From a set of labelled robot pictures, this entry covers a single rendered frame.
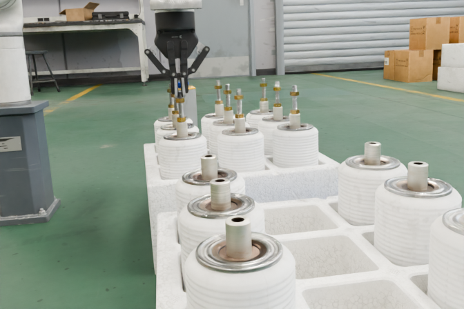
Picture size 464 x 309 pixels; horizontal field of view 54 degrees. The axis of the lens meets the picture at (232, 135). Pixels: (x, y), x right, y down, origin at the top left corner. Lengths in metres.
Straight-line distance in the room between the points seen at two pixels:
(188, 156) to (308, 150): 0.24
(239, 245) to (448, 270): 0.20
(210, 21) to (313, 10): 1.38
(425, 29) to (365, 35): 1.99
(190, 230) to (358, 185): 0.26
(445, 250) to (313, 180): 0.49
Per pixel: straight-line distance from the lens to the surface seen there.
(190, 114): 1.29
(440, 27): 4.82
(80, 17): 5.76
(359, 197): 0.66
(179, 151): 0.88
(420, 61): 4.73
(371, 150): 0.67
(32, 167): 1.27
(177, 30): 0.89
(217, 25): 6.19
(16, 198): 1.29
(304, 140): 0.93
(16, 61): 1.26
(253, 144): 0.90
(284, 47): 6.27
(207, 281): 0.38
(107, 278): 0.94
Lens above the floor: 0.43
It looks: 11 degrees down
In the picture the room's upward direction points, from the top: 3 degrees counter-clockwise
